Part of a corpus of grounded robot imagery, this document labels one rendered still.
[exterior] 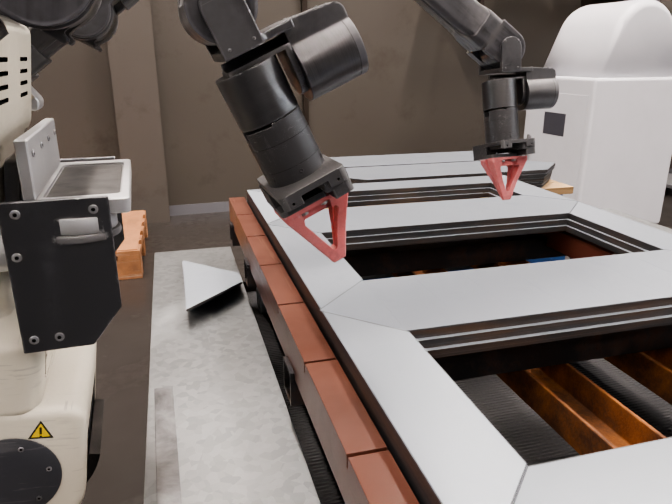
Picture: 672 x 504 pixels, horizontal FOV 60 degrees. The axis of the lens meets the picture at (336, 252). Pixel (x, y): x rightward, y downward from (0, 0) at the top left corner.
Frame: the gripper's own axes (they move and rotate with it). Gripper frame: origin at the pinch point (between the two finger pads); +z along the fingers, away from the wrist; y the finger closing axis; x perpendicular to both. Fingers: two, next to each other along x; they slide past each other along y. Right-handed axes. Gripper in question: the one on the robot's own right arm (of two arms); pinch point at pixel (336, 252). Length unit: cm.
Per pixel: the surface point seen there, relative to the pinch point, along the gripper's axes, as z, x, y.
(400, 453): 15.2, 4.8, -12.1
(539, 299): 27.1, -24.8, 10.7
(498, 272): 27.3, -25.4, 21.9
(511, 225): 38, -44, 49
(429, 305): 20.4, -10.5, 13.7
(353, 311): 15.9, -0.9, 15.2
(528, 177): 54, -78, 95
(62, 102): -18, 63, 406
